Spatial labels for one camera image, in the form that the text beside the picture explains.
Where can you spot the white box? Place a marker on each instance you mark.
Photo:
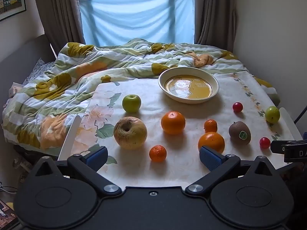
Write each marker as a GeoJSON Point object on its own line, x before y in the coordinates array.
{"type": "Point", "coordinates": [15, 89]}

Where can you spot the small-patterned bedsheet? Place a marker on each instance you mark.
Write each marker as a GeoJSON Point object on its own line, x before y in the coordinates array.
{"type": "Point", "coordinates": [38, 68]}

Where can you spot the wall poster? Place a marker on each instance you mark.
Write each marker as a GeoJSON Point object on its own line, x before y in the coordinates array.
{"type": "Point", "coordinates": [12, 0]}

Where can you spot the wrinkled yellow apple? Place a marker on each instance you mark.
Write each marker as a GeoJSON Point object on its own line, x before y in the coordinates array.
{"type": "Point", "coordinates": [130, 134]}

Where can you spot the cream bowl with yellow inside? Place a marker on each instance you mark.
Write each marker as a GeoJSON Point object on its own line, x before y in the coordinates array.
{"type": "Point", "coordinates": [189, 89]}

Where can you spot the grey bed headboard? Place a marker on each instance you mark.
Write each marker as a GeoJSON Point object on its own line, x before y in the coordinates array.
{"type": "Point", "coordinates": [21, 52]}

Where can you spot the light blue window cloth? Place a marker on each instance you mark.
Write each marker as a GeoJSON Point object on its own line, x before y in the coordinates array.
{"type": "Point", "coordinates": [136, 19]}

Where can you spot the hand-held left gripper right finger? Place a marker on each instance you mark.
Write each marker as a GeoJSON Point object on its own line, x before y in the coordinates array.
{"type": "Point", "coordinates": [211, 159]}

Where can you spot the striped floral blanket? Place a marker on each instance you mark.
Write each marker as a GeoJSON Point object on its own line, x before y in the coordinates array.
{"type": "Point", "coordinates": [72, 81]}

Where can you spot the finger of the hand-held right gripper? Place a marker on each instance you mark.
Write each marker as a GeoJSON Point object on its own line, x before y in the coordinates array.
{"type": "Point", "coordinates": [277, 146]}

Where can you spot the large orange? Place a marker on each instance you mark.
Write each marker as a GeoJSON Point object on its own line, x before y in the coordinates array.
{"type": "Point", "coordinates": [212, 140]}
{"type": "Point", "coordinates": [173, 122]}

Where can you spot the small mandarin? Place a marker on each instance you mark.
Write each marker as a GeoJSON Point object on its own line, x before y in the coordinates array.
{"type": "Point", "coordinates": [157, 153]}
{"type": "Point", "coordinates": [210, 126]}

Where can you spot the green apple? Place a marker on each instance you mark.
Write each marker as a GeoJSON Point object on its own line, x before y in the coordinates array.
{"type": "Point", "coordinates": [131, 103]}

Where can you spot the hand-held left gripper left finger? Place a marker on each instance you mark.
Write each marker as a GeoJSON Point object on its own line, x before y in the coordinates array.
{"type": "Point", "coordinates": [97, 157]}

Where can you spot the floral tablecloth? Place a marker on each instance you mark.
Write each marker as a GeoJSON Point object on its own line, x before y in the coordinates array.
{"type": "Point", "coordinates": [148, 95]}

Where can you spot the red cherry tomato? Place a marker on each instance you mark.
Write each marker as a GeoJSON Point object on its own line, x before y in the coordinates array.
{"type": "Point", "coordinates": [264, 142]}
{"type": "Point", "coordinates": [237, 107]}

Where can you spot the grey-brown curtain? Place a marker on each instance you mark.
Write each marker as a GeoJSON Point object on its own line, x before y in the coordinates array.
{"type": "Point", "coordinates": [58, 12]}
{"type": "Point", "coordinates": [214, 12]}

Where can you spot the brown kiwi with green sticker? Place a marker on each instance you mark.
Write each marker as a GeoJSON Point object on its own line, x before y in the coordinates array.
{"type": "Point", "coordinates": [238, 132]}

